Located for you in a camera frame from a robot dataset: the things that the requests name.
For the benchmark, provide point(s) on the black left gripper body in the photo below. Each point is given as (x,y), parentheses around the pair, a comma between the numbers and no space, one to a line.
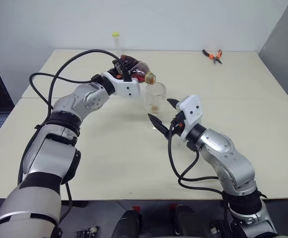
(115,70)

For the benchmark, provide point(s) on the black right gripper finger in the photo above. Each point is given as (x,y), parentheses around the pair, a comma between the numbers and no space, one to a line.
(160,125)
(175,103)

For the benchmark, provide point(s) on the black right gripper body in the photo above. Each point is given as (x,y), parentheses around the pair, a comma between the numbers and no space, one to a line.
(177,124)

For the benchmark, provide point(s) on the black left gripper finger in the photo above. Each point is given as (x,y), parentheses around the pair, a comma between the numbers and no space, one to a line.
(119,62)

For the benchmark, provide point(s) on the clear plastic cup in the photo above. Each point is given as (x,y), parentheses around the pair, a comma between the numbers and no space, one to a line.
(156,99)

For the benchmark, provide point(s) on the plastic bottle of brown drink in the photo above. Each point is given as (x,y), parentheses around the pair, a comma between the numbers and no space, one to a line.
(140,70)

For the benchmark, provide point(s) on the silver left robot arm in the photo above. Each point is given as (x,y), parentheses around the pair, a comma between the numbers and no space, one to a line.
(47,153)

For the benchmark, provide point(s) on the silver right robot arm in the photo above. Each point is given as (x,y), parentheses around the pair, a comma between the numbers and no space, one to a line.
(231,161)

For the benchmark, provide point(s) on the clear tube with yellow cap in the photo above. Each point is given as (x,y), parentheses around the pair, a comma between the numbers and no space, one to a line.
(115,39)

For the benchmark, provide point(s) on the orange and black pliers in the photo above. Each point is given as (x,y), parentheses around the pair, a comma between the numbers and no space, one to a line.
(212,56)

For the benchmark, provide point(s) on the black rounded block red tab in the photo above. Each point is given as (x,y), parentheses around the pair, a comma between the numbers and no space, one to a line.
(130,223)
(186,220)

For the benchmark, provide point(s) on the grey partition panel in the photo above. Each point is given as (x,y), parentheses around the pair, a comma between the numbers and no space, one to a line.
(285,49)

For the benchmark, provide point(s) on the small black box white knob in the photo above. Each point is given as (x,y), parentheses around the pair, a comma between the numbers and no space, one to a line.
(87,232)

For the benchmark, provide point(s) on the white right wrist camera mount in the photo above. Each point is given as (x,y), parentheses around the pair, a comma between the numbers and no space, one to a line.
(192,111)

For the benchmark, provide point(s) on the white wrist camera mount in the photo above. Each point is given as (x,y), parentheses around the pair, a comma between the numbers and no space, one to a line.
(192,111)
(127,86)

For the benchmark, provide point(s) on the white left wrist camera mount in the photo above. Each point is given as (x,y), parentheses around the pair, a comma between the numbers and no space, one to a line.
(127,86)

